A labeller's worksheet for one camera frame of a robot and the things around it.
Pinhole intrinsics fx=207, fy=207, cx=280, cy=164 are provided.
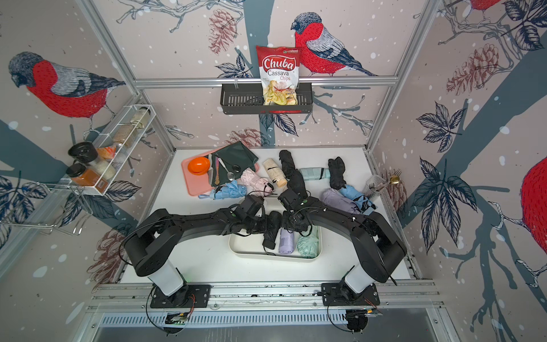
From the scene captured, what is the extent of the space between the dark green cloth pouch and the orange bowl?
0.04 metres

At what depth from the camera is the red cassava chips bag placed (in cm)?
83

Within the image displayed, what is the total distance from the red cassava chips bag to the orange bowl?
473mm
